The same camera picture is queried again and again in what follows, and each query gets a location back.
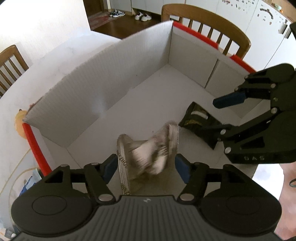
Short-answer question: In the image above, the blue wet wipe packet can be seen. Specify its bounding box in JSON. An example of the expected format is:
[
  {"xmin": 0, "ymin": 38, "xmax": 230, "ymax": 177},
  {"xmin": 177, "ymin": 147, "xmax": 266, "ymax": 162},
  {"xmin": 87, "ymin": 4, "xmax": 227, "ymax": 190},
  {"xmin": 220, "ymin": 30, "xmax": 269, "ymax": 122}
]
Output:
[{"xmin": 19, "ymin": 169, "xmax": 42, "ymax": 196}]

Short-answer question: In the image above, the dark green gold packet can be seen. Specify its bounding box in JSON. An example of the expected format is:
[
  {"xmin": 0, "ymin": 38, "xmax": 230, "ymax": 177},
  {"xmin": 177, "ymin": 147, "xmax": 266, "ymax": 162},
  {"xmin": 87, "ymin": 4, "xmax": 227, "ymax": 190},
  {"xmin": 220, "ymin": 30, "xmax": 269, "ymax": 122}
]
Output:
[{"xmin": 179, "ymin": 101, "xmax": 232, "ymax": 150}]

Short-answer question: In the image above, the wooden chair far side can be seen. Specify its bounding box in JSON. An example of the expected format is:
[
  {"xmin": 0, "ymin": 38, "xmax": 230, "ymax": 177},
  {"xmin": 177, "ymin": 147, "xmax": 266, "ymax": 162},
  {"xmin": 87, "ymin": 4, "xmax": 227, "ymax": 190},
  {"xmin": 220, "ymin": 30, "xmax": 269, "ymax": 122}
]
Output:
[{"xmin": 1, "ymin": 45, "xmax": 29, "ymax": 97}]

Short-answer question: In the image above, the red white cardboard box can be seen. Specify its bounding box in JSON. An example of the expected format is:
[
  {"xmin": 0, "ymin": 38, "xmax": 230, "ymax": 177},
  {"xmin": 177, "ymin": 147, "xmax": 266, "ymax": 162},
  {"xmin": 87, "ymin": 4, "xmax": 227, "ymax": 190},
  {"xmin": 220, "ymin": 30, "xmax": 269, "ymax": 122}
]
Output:
[{"xmin": 25, "ymin": 21, "xmax": 259, "ymax": 175}]

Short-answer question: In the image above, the silver foil snack bag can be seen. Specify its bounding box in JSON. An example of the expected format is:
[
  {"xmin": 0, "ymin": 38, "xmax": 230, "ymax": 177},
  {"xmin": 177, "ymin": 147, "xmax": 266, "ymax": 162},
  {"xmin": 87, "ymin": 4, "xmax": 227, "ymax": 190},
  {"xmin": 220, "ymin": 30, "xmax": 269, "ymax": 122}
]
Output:
[{"xmin": 117, "ymin": 121, "xmax": 179, "ymax": 196}]

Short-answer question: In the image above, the wooden chair beside box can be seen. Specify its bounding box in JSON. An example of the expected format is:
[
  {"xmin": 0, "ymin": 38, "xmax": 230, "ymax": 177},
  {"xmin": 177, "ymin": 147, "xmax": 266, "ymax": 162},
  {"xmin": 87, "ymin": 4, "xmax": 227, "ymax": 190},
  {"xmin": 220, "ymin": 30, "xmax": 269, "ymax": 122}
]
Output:
[{"xmin": 161, "ymin": 4, "xmax": 251, "ymax": 59}]

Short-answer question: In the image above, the person right hand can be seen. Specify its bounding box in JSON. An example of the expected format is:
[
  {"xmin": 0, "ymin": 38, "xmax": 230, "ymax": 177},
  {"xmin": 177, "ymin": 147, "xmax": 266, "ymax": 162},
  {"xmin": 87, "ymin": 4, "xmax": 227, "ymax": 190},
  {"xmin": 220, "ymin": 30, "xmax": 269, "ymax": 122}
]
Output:
[{"xmin": 275, "ymin": 162, "xmax": 295, "ymax": 240}]

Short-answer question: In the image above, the grey wall cabinet unit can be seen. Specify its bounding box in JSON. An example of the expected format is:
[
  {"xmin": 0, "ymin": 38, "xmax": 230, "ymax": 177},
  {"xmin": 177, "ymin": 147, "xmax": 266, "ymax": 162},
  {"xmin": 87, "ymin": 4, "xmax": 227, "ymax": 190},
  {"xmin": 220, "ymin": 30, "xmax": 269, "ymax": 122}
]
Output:
[{"xmin": 108, "ymin": 0, "xmax": 296, "ymax": 77}]

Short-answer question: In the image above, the yellow plush toy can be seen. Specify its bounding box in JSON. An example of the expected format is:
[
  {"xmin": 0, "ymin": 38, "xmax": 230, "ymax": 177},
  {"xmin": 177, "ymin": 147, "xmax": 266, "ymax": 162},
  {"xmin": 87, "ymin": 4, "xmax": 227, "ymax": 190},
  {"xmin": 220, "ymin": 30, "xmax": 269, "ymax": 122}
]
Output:
[{"xmin": 15, "ymin": 109, "xmax": 27, "ymax": 139}]

